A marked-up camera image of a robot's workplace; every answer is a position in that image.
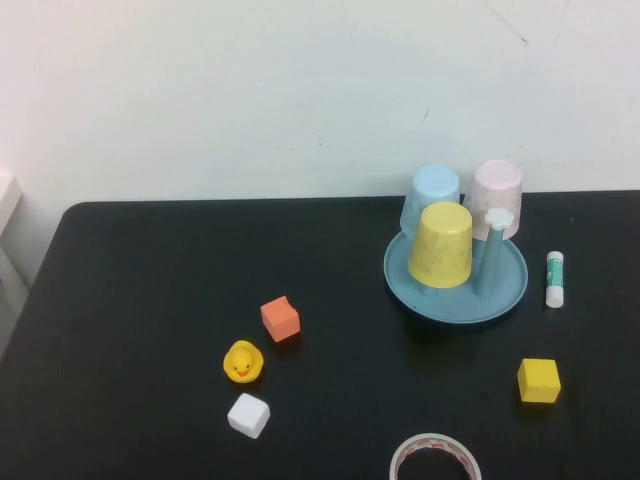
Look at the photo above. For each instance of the white green glue stick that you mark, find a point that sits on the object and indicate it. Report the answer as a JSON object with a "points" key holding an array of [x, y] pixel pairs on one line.
{"points": [[556, 280]]}

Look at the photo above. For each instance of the yellow plastic cup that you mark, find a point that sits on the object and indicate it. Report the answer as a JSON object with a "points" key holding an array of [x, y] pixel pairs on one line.
{"points": [[440, 250]]}

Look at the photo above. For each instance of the light blue plastic cup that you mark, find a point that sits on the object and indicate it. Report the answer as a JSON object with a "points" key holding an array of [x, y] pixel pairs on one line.
{"points": [[432, 182]]}

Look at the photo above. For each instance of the pink plastic cup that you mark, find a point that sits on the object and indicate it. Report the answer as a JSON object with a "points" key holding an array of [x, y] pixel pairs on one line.
{"points": [[495, 185]]}

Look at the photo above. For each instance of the yellow rubber duck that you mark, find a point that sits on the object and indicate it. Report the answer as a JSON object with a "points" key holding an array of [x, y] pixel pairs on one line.
{"points": [[243, 362]]}

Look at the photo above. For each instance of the white foam cube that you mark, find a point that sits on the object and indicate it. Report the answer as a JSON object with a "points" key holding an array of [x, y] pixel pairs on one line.
{"points": [[249, 416]]}

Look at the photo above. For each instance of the orange foam cube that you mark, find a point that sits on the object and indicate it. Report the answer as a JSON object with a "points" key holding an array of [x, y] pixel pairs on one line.
{"points": [[280, 319]]}

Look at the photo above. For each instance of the yellow foam cube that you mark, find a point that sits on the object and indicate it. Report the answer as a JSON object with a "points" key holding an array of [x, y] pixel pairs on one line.
{"points": [[539, 380]]}

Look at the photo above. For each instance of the blue cup stand with posts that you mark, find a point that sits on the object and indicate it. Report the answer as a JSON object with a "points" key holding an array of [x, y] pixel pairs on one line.
{"points": [[500, 305]]}

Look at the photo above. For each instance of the white tape roll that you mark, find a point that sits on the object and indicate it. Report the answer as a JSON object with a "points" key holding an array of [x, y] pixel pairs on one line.
{"points": [[435, 440]]}

